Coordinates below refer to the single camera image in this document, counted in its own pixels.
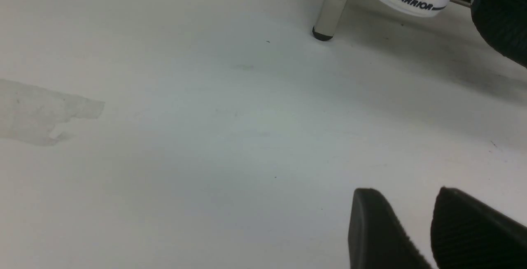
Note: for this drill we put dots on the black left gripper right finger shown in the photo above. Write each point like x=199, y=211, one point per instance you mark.
x=468, y=234

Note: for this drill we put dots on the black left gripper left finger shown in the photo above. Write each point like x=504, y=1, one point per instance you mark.
x=376, y=238

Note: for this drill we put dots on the black mesh sneaker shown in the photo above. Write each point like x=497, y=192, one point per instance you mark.
x=503, y=26

